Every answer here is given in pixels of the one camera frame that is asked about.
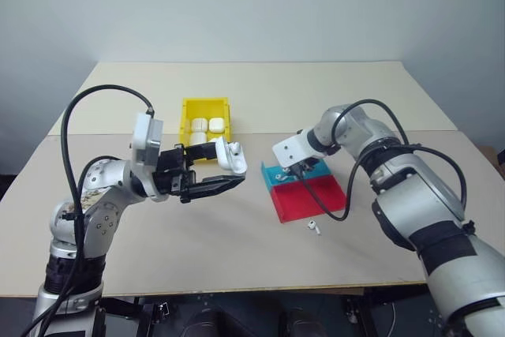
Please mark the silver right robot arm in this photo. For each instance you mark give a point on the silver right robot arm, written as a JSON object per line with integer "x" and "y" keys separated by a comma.
{"x": 414, "y": 187}

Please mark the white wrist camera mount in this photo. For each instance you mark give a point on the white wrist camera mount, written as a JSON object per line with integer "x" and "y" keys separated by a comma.
{"x": 290, "y": 149}
{"x": 142, "y": 139}

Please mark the red plastic tray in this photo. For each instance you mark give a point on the red plastic tray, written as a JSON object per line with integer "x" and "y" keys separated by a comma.
{"x": 307, "y": 199}

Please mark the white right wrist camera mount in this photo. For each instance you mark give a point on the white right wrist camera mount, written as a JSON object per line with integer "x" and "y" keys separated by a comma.
{"x": 290, "y": 149}

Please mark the yellow plastic bin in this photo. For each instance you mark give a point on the yellow plastic bin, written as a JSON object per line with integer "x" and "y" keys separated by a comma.
{"x": 185, "y": 116}

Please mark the black table frame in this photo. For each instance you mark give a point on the black table frame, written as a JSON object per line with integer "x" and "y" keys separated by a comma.
{"x": 256, "y": 305}

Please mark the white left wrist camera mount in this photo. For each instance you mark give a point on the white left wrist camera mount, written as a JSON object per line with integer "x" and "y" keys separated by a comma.
{"x": 142, "y": 139}

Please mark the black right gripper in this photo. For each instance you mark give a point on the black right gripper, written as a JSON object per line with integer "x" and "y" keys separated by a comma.
{"x": 304, "y": 166}

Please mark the blue plastic tray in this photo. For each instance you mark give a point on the blue plastic tray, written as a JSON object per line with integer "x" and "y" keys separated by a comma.
{"x": 270, "y": 179}

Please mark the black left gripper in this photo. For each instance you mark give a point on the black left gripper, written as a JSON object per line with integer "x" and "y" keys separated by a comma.
{"x": 171, "y": 175}

